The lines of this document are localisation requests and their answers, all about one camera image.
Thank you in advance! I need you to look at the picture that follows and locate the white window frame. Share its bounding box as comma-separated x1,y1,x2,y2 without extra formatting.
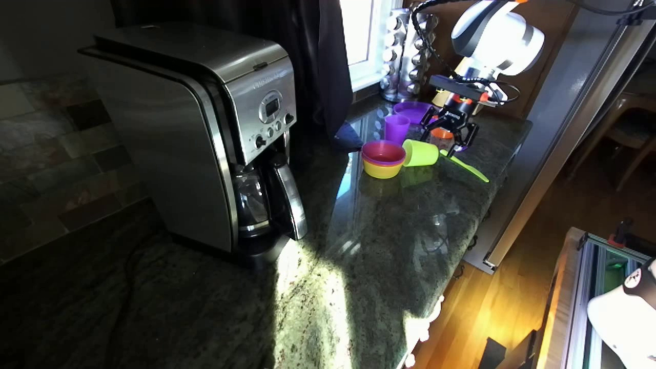
338,0,406,95

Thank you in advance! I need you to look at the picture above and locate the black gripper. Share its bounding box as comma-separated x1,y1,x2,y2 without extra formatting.
437,93,484,150

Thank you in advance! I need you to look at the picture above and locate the yellow-green plastic cup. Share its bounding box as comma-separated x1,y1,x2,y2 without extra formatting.
399,138,442,171

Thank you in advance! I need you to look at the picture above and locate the metal framed bin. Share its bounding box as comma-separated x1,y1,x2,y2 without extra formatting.
534,226,656,369

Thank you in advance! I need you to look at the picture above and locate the blue plastic cup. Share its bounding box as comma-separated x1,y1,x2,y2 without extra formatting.
332,119,365,152

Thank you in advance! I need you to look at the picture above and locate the orange plastic cup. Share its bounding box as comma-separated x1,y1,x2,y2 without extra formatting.
429,125,457,152

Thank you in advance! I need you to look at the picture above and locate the yellow plastic bowl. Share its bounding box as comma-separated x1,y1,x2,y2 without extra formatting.
360,160,407,182

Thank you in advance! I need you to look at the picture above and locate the purple plastic cup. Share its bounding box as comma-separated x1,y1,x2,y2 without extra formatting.
382,110,413,147

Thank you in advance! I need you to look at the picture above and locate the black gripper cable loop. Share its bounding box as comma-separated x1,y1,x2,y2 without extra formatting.
407,0,457,43

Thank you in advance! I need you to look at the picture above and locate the yellow-green plastic spoon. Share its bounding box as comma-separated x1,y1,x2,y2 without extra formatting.
438,150,491,185

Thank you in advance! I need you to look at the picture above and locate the grey metal beam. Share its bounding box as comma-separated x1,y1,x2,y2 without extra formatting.
462,13,656,275

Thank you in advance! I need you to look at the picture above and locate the black floor object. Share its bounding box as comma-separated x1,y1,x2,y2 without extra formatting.
476,330,541,369

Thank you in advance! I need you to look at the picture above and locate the black clamp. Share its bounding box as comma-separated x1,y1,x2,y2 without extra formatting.
622,0,656,28

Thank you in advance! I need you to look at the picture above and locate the pink plastic bowl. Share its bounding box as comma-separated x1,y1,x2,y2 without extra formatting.
358,139,409,171

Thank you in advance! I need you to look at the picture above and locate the glass coffee carafe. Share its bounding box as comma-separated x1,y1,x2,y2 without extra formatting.
232,161,312,257

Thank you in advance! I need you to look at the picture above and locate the stainless steel coffee maker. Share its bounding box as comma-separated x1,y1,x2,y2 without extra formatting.
77,23,312,261

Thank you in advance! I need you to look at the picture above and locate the wooden chair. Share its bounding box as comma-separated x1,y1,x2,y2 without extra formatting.
571,90,656,196

